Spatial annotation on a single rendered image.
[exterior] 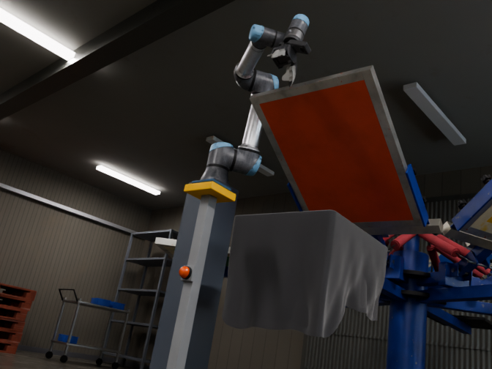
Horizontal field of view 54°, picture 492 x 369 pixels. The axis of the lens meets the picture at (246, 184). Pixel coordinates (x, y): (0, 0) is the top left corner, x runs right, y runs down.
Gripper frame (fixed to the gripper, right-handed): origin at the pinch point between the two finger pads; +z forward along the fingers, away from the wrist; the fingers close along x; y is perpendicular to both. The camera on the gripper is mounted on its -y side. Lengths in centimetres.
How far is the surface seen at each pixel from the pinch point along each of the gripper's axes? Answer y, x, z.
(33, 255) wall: 673, -269, -79
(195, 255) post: 11, -7, 79
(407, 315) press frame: -4, -153, 27
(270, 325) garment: -2, -40, 87
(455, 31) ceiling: -13, -132, -193
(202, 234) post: 10, -5, 72
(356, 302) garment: -21, -60, 66
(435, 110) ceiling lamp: 29, -222, -209
